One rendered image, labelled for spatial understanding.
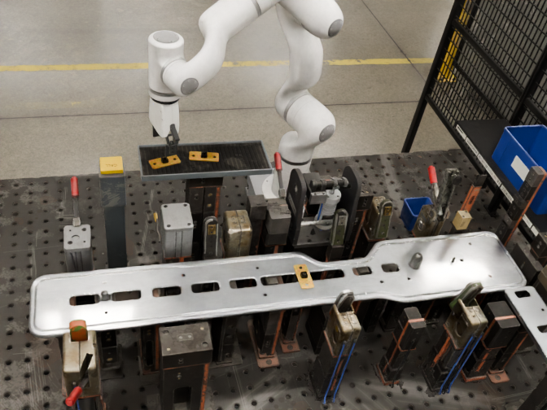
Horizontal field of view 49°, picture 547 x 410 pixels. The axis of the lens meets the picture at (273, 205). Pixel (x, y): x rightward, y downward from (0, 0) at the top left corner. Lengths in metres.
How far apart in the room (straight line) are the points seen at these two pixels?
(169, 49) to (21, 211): 1.02
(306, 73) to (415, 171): 0.97
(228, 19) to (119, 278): 0.72
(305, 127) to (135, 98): 2.27
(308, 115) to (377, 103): 2.46
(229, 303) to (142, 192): 0.84
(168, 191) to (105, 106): 1.74
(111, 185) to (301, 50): 0.66
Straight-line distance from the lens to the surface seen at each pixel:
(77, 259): 1.68
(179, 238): 1.64
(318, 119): 1.91
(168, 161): 1.72
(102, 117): 3.89
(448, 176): 1.83
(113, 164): 1.73
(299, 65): 1.82
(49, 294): 1.63
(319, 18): 1.66
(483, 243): 1.98
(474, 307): 1.73
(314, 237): 1.85
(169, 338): 1.50
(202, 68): 1.46
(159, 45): 1.49
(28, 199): 2.33
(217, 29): 1.52
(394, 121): 4.23
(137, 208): 2.25
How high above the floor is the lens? 2.27
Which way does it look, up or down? 43 degrees down
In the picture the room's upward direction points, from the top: 10 degrees clockwise
